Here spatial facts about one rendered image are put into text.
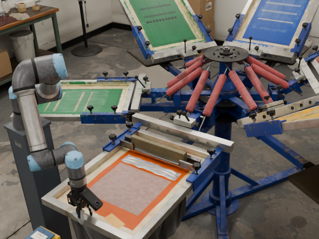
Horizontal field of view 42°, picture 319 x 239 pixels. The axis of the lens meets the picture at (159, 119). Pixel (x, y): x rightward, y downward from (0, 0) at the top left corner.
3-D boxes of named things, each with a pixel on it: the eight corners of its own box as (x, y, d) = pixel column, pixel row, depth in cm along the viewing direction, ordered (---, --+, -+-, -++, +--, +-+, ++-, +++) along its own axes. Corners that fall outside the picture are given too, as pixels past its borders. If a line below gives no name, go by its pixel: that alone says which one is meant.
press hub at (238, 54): (231, 226, 321) (241, 62, 254) (187, 208, 340) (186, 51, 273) (251, 197, 349) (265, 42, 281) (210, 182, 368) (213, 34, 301)
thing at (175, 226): (144, 291, 212) (138, 230, 191) (138, 288, 214) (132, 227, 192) (189, 234, 244) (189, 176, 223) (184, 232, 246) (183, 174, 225)
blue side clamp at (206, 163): (194, 191, 214) (194, 180, 210) (185, 188, 216) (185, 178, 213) (220, 161, 235) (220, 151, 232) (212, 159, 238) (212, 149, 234)
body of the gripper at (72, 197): (79, 195, 196) (76, 175, 190) (93, 202, 192) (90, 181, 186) (68, 205, 191) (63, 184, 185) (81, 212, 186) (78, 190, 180)
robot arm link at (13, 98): (11, 105, 227) (5, 82, 221) (36, 99, 232) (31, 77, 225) (13, 114, 218) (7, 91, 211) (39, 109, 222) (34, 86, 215)
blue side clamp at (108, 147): (110, 159, 241) (108, 149, 238) (103, 157, 244) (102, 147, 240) (140, 135, 263) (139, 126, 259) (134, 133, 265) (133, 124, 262)
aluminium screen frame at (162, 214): (136, 251, 180) (135, 245, 178) (42, 204, 209) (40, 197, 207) (219, 159, 235) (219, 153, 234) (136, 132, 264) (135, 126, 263)
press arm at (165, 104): (54, 113, 308) (52, 106, 305) (56, 109, 313) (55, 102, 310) (223, 112, 299) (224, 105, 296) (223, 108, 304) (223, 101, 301)
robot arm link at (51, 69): (30, 87, 230) (29, 54, 178) (57, 81, 234) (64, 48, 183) (35, 107, 228) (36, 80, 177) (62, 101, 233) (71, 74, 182)
